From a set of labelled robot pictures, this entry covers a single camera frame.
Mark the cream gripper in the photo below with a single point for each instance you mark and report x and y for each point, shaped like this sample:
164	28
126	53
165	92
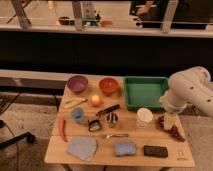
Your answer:
169	120

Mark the yellow banana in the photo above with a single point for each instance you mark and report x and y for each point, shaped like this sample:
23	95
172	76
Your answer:
72	102

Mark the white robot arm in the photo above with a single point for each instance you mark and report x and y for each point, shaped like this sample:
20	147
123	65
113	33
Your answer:
188	86

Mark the white paper cup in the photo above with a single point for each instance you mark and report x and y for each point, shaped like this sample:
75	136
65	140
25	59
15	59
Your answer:
144	117

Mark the blue plastic cup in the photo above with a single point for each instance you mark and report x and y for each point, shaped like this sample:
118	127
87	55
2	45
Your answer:
78	115

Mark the red grape bunch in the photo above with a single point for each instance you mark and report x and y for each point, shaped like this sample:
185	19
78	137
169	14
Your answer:
173	131

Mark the black sponge block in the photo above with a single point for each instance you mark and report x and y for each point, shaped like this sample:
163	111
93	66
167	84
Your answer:
155	151

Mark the green plastic tray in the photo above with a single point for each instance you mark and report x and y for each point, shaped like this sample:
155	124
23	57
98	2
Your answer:
144	92

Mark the blue sponge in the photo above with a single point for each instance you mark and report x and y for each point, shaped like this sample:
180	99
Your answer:
126	148

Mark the silver fork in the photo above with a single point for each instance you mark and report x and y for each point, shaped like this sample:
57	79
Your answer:
108	136

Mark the orange bowl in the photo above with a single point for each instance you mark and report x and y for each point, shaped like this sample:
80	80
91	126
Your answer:
108	85

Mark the wooden table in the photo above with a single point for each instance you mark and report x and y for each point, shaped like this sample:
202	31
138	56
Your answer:
179	153

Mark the yellow apple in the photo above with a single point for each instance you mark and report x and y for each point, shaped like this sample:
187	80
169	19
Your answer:
95	100

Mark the blue cloth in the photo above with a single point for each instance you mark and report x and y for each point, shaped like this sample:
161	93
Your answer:
82	147

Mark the purple bowl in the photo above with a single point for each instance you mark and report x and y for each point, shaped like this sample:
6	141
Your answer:
77	83

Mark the red chili pepper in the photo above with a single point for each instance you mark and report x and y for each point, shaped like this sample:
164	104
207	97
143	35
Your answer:
62	129

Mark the black chair base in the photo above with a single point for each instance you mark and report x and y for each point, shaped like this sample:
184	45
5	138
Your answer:
30	138

